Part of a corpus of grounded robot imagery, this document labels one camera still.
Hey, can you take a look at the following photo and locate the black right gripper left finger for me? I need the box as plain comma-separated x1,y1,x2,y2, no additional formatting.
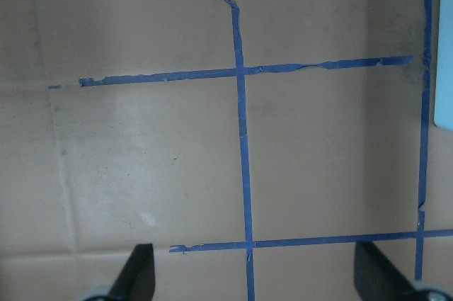
109,244,156,301

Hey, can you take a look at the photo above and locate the light blue plastic bin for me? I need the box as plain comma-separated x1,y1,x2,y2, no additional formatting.
434,0,452,132

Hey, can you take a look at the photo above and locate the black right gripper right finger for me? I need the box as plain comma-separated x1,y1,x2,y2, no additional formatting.
354,242,429,301

